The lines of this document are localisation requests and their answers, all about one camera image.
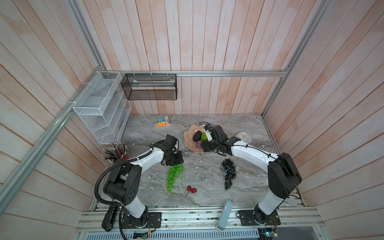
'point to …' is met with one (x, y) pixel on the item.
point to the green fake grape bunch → (174, 171)
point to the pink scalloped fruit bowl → (188, 137)
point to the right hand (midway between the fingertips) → (205, 142)
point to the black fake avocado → (197, 136)
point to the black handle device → (109, 217)
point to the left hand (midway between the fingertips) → (182, 164)
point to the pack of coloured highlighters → (162, 121)
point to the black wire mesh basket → (150, 86)
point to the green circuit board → (141, 234)
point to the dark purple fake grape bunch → (229, 169)
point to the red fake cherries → (189, 189)
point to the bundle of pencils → (114, 151)
